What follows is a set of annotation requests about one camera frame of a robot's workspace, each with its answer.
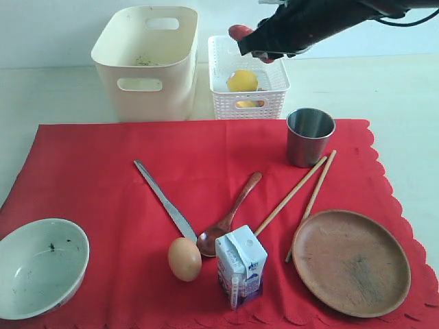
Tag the yellow lemon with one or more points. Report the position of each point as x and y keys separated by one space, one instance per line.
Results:
x=242 y=81

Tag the white ceramic bowl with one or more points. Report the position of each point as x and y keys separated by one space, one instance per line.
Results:
x=43 y=264

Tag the brown wooden plate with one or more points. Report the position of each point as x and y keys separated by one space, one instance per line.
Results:
x=351 y=263

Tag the yellow cheese wedge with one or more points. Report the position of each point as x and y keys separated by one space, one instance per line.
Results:
x=250 y=104

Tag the stainless steel cup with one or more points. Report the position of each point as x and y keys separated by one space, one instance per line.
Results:
x=309 y=130

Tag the brown egg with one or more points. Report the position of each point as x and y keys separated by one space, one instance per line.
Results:
x=184 y=259

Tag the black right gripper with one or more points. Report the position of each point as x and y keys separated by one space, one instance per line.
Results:
x=298 y=25

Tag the cream plastic bin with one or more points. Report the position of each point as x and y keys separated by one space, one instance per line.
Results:
x=146 y=58

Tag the small milk carton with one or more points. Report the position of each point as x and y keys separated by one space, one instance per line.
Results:
x=241 y=260

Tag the red tablecloth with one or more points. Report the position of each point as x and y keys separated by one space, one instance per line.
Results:
x=86 y=174

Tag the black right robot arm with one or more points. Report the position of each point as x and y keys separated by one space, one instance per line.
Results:
x=386 y=12

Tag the silver table knife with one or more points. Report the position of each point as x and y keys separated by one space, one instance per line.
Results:
x=176 y=216

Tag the red sausage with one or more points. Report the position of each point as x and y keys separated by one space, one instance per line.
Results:
x=238 y=32

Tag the brown wooden spoon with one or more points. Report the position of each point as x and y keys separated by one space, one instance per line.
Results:
x=206 y=241

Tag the white perforated basket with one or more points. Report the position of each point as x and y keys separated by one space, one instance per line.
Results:
x=224 y=60

